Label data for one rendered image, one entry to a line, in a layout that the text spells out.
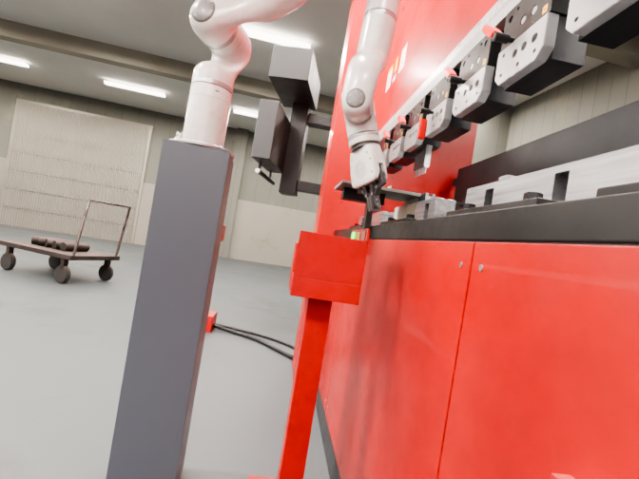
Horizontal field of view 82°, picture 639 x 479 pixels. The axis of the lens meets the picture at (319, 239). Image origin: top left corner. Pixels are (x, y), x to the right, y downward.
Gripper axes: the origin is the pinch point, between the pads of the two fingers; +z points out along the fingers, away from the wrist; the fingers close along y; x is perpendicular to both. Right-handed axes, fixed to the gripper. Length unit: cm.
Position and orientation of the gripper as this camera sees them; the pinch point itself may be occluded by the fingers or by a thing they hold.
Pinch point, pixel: (374, 203)
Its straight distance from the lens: 99.5
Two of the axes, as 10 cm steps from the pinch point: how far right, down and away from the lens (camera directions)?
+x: 8.4, -0.8, 5.3
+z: 1.4, 9.9, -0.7
